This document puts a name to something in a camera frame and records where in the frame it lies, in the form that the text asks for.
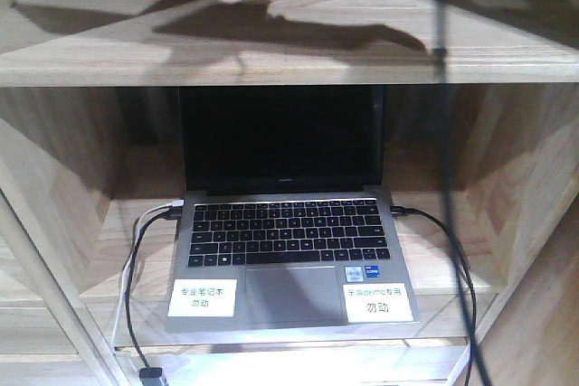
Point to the wooden desk shelf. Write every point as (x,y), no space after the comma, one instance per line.
(72,184)

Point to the silver laptop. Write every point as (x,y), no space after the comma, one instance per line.
(285,223)

